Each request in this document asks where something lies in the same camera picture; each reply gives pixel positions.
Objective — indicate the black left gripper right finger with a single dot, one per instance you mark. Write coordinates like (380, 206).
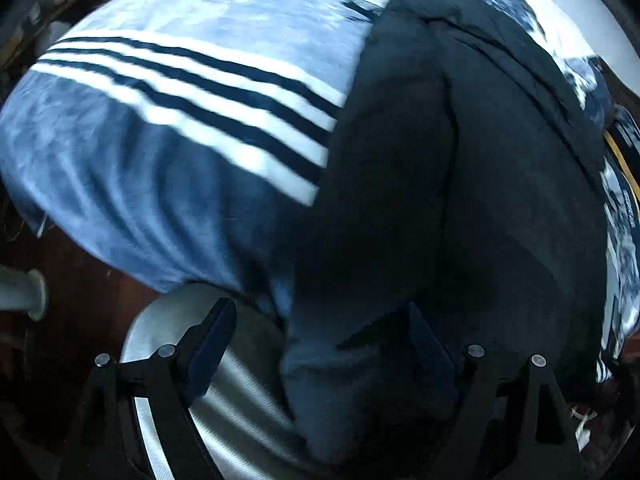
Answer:
(495, 409)

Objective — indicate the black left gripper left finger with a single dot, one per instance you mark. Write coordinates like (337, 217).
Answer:
(171, 380)

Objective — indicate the large black garment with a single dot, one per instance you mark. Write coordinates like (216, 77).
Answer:
(462, 204)

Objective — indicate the blue striped bed blanket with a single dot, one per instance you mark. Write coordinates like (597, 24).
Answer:
(184, 140)

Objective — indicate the blue tree-print duvet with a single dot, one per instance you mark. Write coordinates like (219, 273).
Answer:
(556, 33)

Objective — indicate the dark wooden bed frame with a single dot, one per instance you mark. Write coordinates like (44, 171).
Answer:
(91, 304)

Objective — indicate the white cylindrical handle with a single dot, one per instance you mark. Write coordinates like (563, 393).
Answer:
(25, 292)

